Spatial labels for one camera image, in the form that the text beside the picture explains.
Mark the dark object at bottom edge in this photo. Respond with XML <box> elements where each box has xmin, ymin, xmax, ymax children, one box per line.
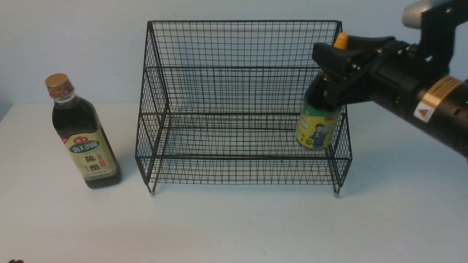
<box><xmin>8</xmin><ymin>259</ymin><xmax>24</xmax><ymax>263</ymax></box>

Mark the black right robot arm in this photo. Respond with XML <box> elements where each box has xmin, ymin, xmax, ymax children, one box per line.
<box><xmin>312</xmin><ymin>0</ymin><xmax>468</xmax><ymax>157</ymax></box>

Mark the black wire mesh shelf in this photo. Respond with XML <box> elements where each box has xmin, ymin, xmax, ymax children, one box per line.
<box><xmin>135</xmin><ymin>20</ymin><xmax>352</xmax><ymax>198</ymax></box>

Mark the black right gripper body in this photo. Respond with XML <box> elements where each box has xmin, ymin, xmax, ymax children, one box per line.
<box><xmin>361</xmin><ymin>37</ymin><xmax>434</xmax><ymax>119</ymax></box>

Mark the small sauce bottle orange cap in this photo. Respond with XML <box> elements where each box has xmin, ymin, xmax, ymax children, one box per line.
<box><xmin>295</xmin><ymin>32</ymin><xmax>349</xmax><ymax>151</ymax></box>

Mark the dark vinegar bottle gold cap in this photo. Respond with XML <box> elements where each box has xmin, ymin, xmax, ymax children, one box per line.
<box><xmin>45</xmin><ymin>73</ymin><xmax>122</xmax><ymax>189</ymax></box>

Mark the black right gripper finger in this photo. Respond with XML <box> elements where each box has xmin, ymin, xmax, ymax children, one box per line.
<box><xmin>322</xmin><ymin>71</ymin><xmax>370</xmax><ymax>108</ymax></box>
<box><xmin>312</xmin><ymin>35</ymin><xmax>395</xmax><ymax>79</ymax></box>

